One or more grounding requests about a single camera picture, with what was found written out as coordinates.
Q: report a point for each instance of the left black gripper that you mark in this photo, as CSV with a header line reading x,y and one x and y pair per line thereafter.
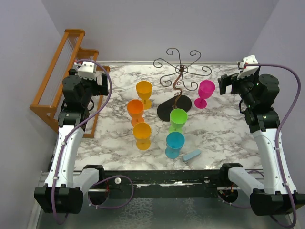
x,y
99,89

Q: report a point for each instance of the blue wine glass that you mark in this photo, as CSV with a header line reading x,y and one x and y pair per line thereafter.
x,y
174,144

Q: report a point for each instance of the orange wine glass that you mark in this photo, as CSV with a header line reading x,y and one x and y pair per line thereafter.
x,y
135,110

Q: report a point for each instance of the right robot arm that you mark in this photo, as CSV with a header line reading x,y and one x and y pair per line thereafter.
x,y
277,194

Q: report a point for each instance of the yellow wine glass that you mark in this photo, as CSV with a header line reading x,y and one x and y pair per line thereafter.
x,y
142,133
144,91

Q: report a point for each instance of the pink wine glass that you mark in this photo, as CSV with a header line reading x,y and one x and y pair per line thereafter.
x,y
205,91

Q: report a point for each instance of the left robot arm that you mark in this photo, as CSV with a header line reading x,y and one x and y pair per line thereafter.
x,y
63,192

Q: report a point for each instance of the yellow wine glass front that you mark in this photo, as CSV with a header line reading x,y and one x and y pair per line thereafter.
x,y
142,133

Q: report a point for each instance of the wooden rack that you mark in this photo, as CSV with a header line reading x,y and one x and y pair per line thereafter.
x,y
49,96

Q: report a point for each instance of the metal wine glass rack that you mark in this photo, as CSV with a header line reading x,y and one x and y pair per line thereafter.
x,y
176,79

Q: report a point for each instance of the black mounting frame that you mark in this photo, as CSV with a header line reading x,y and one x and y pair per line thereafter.
x,y
123,184

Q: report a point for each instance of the green wine glass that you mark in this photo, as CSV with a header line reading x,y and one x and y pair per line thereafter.
x,y
178,118

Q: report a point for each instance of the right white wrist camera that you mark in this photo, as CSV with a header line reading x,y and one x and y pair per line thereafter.
x,y
247,67

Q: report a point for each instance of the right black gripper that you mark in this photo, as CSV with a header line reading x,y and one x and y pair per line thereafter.
x,y
228,80

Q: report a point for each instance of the blue eraser block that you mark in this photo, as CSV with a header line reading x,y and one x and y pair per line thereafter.
x,y
191,155

